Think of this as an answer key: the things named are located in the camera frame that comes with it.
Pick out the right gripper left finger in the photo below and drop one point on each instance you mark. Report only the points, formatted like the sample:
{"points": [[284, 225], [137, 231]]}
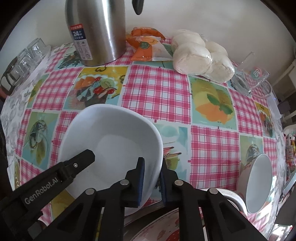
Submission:
{"points": [[126, 193]]}

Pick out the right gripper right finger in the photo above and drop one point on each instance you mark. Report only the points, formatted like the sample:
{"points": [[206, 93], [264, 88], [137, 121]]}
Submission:
{"points": [[179, 194]]}

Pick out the strawberry pattern bowl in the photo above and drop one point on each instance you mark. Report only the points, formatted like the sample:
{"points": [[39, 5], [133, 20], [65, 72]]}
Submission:
{"points": [[165, 227]]}

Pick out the white square bowl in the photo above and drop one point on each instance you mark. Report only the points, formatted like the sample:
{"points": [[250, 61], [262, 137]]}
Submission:
{"points": [[118, 137]]}

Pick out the small white round bowl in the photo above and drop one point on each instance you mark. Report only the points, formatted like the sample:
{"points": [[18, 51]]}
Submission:
{"points": [[254, 183]]}

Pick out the pink checkered tablecloth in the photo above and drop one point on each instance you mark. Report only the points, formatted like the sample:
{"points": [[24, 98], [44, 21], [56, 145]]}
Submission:
{"points": [[207, 128]]}

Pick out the colourful snack tube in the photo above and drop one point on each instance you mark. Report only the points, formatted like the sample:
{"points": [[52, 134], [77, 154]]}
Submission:
{"points": [[290, 150]]}

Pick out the white power strip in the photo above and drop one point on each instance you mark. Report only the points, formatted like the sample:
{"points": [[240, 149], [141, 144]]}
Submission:
{"points": [[273, 105]]}

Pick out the clear glass mug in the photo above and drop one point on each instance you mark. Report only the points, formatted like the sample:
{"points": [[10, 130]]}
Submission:
{"points": [[250, 78]]}

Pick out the bag of white buns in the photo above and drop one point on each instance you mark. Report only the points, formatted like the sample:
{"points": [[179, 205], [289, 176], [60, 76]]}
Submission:
{"points": [[193, 55]]}

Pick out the black power adapter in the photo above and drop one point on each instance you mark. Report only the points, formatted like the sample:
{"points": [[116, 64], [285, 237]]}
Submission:
{"points": [[284, 107]]}

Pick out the glass teapot with cups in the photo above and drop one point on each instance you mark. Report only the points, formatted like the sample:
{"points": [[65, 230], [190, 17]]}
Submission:
{"points": [[24, 65]]}

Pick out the orange snack packet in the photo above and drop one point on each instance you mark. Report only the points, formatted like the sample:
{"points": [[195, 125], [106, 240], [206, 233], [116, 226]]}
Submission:
{"points": [[148, 45]]}

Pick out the stainless steel thermos jug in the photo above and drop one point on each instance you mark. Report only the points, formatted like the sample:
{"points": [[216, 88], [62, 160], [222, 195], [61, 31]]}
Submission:
{"points": [[97, 29]]}

